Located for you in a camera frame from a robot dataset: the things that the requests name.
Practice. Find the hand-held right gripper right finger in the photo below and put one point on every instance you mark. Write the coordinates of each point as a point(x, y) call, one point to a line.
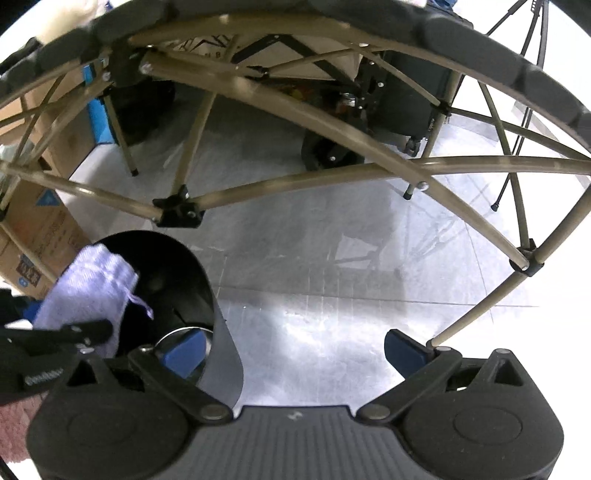
point(406, 353)

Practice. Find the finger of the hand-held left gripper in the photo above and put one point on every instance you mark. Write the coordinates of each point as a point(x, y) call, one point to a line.
point(30, 311)
point(69, 332)

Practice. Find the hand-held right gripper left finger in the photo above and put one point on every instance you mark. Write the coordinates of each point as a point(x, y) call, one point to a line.
point(184, 353)

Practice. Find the black round bin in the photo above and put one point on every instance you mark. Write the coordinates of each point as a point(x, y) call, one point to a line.
point(175, 277)

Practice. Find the cardboard box with blue triangle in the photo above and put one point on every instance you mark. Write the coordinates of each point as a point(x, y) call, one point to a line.
point(46, 230)

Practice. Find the tan folding slatted table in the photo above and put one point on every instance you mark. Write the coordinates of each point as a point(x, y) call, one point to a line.
point(178, 212)

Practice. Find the pale green bag liner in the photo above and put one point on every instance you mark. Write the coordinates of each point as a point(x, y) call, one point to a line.
point(11, 152)

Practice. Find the blue bag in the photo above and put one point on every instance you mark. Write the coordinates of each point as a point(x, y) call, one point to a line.
point(99, 120)

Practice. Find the black bag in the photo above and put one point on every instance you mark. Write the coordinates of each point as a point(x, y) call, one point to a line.
point(143, 110)

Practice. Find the black wheeled case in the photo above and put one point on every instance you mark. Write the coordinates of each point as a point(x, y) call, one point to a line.
point(411, 97)

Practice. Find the black camera tripod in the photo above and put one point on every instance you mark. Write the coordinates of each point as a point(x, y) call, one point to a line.
point(538, 11)

